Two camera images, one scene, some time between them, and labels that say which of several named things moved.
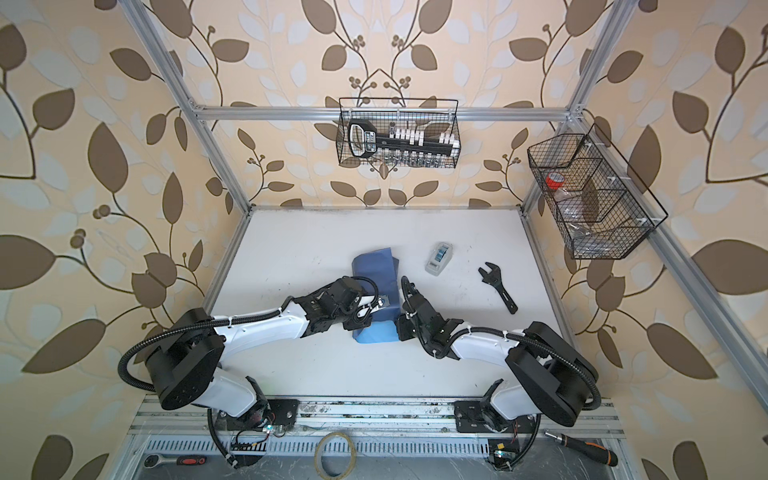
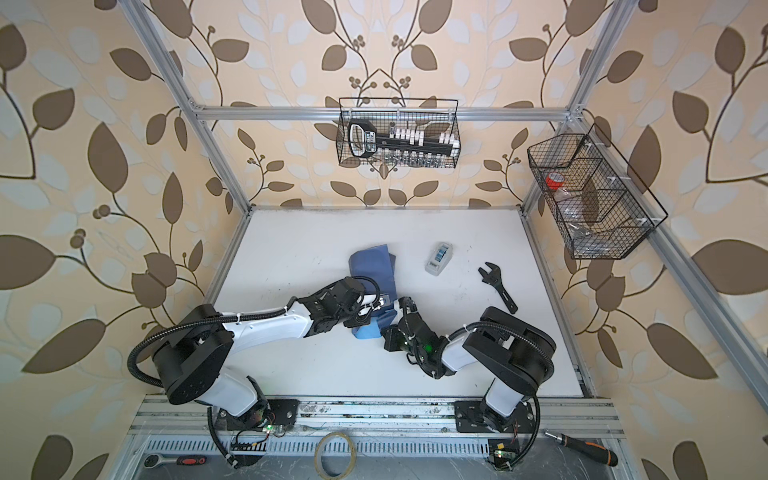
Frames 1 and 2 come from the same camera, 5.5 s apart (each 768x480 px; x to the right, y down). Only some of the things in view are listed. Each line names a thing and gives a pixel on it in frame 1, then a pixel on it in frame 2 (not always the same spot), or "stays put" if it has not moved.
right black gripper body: x=407 y=330 to x=397 y=341
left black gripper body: x=352 y=315 stays put
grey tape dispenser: x=439 y=258 stays put
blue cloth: x=380 y=269 stays put
